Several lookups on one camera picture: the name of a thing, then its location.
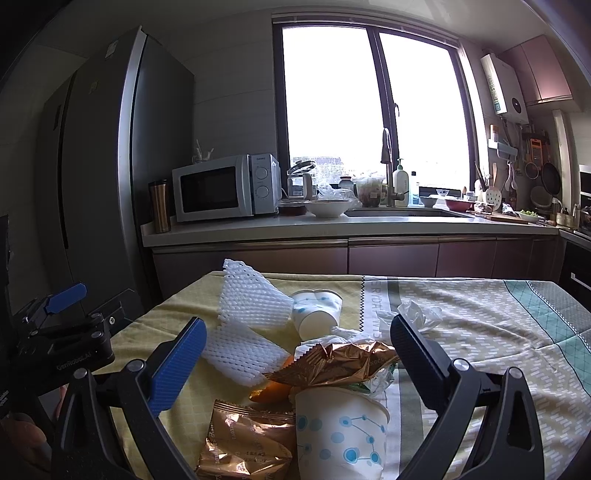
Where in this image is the white foam net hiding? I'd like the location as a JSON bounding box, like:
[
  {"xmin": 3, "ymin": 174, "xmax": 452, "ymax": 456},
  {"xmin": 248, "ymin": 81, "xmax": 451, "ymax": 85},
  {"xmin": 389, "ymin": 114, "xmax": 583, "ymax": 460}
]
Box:
[
  {"xmin": 218, "ymin": 259, "xmax": 294, "ymax": 329},
  {"xmin": 202, "ymin": 322, "xmax": 290, "ymax": 387}
]

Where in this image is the gold foil snack wrapper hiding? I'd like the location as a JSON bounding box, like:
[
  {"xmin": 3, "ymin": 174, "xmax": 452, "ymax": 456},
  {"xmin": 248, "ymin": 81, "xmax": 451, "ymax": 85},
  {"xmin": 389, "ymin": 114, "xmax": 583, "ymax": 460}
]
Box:
[{"xmin": 264, "ymin": 341, "xmax": 399, "ymax": 388}]

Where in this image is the green snoopy snack wrapper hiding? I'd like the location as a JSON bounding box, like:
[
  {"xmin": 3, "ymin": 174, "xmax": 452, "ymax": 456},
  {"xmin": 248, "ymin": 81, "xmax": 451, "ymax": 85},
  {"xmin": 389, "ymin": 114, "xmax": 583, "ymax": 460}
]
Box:
[{"xmin": 345, "ymin": 363, "xmax": 397, "ymax": 397}]

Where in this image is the white microwave oven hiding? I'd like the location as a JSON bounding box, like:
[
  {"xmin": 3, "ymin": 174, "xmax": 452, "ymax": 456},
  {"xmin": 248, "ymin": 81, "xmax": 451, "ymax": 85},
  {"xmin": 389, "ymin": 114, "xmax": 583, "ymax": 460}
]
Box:
[{"xmin": 172, "ymin": 153, "xmax": 281, "ymax": 223}]

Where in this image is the white water heater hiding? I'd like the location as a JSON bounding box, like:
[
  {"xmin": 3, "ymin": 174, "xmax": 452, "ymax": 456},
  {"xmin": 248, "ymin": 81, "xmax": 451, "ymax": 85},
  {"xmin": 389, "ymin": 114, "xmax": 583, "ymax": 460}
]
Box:
[{"xmin": 481, "ymin": 54, "xmax": 529, "ymax": 125}]

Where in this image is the white ceramic bowl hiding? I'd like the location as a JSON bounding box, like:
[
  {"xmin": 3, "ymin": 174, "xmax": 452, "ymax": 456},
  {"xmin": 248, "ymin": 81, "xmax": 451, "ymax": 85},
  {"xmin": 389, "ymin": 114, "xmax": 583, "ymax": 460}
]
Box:
[{"xmin": 304, "ymin": 200, "xmax": 352, "ymax": 219}]

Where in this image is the gold snack bag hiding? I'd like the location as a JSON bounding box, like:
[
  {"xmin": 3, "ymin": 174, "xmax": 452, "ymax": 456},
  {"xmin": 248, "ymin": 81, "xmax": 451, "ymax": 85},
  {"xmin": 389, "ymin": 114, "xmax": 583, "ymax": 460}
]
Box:
[{"xmin": 195, "ymin": 400, "xmax": 296, "ymax": 480}]

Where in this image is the kitchen counter with cabinets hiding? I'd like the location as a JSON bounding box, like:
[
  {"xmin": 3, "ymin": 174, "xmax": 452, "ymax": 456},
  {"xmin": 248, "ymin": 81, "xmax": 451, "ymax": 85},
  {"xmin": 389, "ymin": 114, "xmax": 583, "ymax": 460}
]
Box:
[{"xmin": 140, "ymin": 212, "xmax": 565, "ymax": 297}]

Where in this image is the dark red bowl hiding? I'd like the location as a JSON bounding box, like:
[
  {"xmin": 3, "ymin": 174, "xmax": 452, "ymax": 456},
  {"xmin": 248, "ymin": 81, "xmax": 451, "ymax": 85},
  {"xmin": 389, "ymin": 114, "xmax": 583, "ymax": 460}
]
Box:
[{"xmin": 446, "ymin": 198, "xmax": 475, "ymax": 213}]

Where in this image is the window frame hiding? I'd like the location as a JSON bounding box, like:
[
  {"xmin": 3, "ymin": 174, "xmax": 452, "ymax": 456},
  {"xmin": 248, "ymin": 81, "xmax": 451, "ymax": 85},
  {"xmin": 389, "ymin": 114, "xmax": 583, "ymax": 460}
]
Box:
[{"xmin": 271, "ymin": 17, "xmax": 479, "ymax": 190}]

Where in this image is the dotted paper cup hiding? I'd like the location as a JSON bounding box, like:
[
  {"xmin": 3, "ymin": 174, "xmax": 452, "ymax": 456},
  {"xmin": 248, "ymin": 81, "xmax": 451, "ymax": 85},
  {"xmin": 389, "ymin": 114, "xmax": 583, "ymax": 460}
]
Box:
[
  {"xmin": 294, "ymin": 387, "xmax": 390, "ymax": 479},
  {"xmin": 291, "ymin": 290, "xmax": 342, "ymax": 341}
]

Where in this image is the glass electric kettle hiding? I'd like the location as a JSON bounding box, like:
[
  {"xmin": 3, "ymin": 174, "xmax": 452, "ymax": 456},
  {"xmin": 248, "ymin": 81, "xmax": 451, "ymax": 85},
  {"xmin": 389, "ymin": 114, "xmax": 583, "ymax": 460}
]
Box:
[{"xmin": 287, "ymin": 160, "xmax": 318, "ymax": 201}]

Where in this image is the built-in black oven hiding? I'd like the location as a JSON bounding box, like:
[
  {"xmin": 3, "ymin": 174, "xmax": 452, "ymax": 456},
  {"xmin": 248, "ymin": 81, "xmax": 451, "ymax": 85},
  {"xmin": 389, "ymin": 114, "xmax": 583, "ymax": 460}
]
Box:
[{"xmin": 557, "ymin": 230, "xmax": 591, "ymax": 310}]

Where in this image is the pink wall cabinet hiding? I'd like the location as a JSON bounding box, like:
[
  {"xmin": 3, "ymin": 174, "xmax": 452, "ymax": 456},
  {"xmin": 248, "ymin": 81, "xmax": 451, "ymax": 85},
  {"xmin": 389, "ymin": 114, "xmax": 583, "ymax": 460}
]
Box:
[{"xmin": 499, "ymin": 35, "xmax": 573, "ymax": 106}]

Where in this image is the kitchen faucet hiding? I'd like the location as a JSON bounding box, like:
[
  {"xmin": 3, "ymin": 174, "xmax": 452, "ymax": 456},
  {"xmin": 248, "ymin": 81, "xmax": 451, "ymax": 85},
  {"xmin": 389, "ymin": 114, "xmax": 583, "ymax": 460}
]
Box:
[{"xmin": 381, "ymin": 128, "xmax": 398, "ymax": 208}]

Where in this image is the black frying pan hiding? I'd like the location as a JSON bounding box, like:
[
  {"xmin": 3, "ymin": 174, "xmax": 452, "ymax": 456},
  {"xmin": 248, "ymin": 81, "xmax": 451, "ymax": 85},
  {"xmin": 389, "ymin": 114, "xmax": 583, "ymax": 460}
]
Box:
[{"xmin": 540, "ymin": 145, "xmax": 562, "ymax": 196}]

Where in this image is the copper thermos tumbler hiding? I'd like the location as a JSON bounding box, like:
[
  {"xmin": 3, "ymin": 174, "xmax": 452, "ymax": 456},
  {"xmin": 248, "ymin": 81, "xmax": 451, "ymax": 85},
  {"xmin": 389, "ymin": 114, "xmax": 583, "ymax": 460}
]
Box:
[{"xmin": 148, "ymin": 179, "xmax": 170, "ymax": 234}]

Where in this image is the orange peel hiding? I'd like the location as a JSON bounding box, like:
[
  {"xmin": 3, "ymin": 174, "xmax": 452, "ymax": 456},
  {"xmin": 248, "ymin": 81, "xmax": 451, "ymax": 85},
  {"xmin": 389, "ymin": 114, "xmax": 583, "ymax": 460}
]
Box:
[{"xmin": 249, "ymin": 381, "xmax": 293, "ymax": 405}]

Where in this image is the white soap dispenser bottle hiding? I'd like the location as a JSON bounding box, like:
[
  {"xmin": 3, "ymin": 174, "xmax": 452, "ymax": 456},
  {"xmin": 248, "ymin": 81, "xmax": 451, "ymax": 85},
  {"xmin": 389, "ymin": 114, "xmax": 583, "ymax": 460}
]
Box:
[{"xmin": 393, "ymin": 159, "xmax": 409, "ymax": 208}]

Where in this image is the glass food jar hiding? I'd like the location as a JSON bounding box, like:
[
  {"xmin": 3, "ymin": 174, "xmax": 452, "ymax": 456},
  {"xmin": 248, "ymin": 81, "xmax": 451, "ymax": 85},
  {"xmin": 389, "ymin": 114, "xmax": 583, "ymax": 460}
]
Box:
[{"xmin": 356, "ymin": 176, "xmax": 385, "ymax": 208}]

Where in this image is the white tissue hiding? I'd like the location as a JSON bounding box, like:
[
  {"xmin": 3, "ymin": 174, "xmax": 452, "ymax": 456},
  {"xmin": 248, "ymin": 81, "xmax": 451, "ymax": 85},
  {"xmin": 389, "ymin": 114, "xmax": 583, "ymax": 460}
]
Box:
[
  {"xmin": 374, "ymin": 300, "xmax": 443, "ymax": 345},
  {"xmin": 294, "ymin": 327, "xmax": 382, "ymax": 360}
]

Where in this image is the grey refrigerator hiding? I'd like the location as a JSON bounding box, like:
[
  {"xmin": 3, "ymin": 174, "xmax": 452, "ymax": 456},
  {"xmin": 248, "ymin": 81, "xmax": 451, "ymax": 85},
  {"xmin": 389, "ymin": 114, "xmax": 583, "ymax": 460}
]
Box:
[{"xmin": 34, "ymin": 28, "xmax": 194, "ymax": 318}]

